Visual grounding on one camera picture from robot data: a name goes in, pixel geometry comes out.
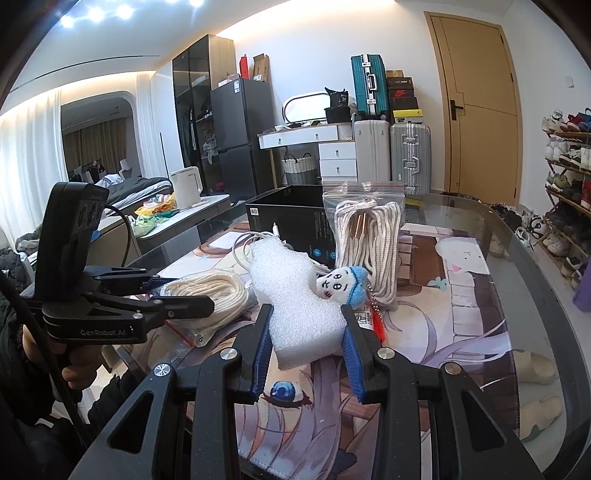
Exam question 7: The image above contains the bagged white rope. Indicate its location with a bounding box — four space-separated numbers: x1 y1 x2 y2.
322 182 405 308
158 268 253 349

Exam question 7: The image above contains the white charging cable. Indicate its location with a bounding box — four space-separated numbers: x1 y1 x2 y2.
232 223 283 278

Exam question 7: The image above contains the white foam block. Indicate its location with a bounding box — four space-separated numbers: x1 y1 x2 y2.
249 237 346 370

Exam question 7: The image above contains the white plush doll keychain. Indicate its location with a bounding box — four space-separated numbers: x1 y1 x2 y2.
315 266 368 309

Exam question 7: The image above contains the red white tissue pack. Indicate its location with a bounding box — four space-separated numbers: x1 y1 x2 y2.
355 301 387 344

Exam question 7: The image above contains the person's left hand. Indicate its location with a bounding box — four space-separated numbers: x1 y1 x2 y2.
22 326 102 390

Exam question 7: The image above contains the grey side cabinet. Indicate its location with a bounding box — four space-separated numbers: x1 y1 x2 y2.
96 193 233 269

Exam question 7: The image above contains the white electric kettle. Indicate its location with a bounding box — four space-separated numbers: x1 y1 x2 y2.
170 166 204 210

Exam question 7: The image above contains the black cardboard box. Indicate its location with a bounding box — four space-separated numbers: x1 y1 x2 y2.
245 185 335 267

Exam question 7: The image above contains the black refrigerator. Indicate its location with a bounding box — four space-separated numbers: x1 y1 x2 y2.
211 78 274 203

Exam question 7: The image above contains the purple bag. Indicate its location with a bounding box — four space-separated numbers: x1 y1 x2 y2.
573 263 591 313

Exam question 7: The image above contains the woven laundry basket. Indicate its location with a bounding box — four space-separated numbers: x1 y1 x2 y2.
281 153 320 185

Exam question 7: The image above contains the shoe rack with shoes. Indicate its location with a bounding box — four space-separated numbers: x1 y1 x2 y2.
516 109 590 289

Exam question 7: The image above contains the oval mirror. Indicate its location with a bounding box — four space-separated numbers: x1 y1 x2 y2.
281 91 331 124

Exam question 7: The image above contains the white dresser with drawers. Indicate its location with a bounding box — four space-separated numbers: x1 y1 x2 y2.
259 123 358 183

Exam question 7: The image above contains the black handbag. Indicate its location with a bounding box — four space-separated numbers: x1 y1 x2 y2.
325 87 352 124

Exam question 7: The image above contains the white suitcase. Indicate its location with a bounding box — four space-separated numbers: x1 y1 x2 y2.
353 120 392 183

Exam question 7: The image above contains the silver suitcase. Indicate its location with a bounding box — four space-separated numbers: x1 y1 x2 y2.
391 122 432 197

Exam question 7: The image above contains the teal suitcase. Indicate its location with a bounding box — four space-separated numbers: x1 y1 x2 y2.
351 54 390 120

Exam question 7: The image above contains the stack of shoe boxes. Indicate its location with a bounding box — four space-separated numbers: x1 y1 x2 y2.
386 70 424 124

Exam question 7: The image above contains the wooden door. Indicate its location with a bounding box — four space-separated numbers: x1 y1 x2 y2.
426 12 523 206

